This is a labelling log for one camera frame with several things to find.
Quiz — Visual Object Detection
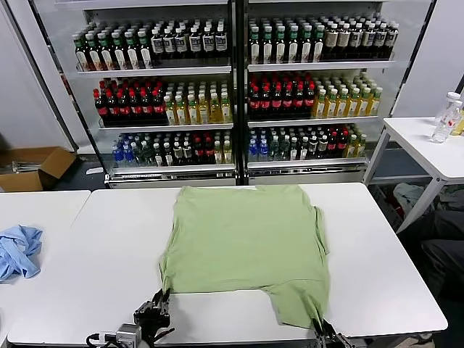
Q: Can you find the white crumpled garment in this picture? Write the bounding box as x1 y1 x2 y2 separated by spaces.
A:
393 182 436 218

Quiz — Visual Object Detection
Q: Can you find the drinks display cabinet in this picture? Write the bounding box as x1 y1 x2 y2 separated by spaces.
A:
28 0 240 189
237 0 438 186

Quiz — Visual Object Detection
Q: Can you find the silver metal rails bundle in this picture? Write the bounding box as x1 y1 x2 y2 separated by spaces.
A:
10 159 43 173

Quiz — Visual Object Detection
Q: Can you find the clear water bottle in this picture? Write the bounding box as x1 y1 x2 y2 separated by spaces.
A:
431 100 464 144

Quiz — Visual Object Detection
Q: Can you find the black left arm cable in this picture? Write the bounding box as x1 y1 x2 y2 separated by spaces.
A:
86 331 119 344

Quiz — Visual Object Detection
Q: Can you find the dark tea bottle green cap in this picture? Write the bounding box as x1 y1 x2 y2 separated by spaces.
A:
138 30 152 69
99 32 115 70
73 33 89 72
112 31 127 70
274 25 288 63
286 25 300 63
86 32 102 71
125 30 140 70
249 25 262 64
312 24 326 62
299 24 313 62
261 25 275 64

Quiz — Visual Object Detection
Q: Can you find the tall clear bottle white cap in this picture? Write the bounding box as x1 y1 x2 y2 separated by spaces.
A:
434 91 462 126

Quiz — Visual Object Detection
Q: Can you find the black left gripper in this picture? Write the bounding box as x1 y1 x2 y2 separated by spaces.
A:
133 286 175 341

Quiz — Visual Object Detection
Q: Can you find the yellow juice bottle green label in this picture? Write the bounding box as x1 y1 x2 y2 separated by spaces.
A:
313 88 328 119
325 88 339 118
220 91 233 123
186 94 199 125
198 93 211 124
210 92 223 124
368 86 384 117
336 88 349 118
347 87 361 117
163 94 177 125
175 94 188 125
357 86 372 117

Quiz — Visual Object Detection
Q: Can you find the dark drink bottle beige label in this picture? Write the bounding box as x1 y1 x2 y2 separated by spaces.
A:
325 22 339 60
337 22 351 59

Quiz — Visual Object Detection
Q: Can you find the light green polo shirt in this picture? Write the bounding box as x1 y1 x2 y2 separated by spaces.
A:
157 183 331 330

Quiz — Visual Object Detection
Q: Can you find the grey green clothes pile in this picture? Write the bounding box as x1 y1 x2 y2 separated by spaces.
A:
436 181 464 213

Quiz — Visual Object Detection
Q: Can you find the white side table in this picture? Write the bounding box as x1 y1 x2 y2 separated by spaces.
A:
362 115 464 235

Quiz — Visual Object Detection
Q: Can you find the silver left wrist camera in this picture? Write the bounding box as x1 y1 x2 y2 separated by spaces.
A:
115 323 143 345

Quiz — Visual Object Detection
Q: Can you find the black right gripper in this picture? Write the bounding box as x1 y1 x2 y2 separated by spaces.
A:
310 317 355 348

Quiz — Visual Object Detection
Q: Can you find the yellow drink bottle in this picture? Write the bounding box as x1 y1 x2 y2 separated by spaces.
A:
451 108 464 137

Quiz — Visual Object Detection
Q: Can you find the open glass cabinet door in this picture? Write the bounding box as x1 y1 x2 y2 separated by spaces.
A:
365 0 439 164
5 0 108 175

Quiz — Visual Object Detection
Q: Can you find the open brown cardboard box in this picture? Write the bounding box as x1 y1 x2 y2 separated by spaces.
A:
0 146 78 192

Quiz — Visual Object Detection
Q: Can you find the dark drink bottle blue label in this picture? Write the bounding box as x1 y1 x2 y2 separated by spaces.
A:
385 21 398 58
151 28 165 59
374 21 387 58
349 22 363 59
201 25 215 58
163 28 177 59
188 26 202 59
215 24 228 58
175 27 189 59
362 22 375 59

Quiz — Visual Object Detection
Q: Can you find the person in dark clothes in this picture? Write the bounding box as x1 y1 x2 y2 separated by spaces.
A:
397 208 464 316

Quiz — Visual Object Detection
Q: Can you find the light blue crumpled garment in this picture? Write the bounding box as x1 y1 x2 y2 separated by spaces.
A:
0 224 44 283

